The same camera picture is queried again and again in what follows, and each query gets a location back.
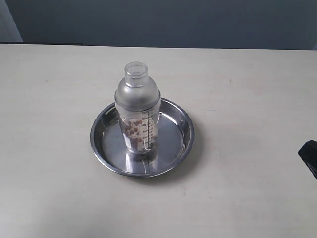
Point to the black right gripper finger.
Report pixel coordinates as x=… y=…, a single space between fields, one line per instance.
x=308 y=153

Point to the clear plastic shaker bottle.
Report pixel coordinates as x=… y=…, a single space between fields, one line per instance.
x=137 y=101

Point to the round stainless steel plate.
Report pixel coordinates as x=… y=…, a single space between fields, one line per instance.
x=173 y=143

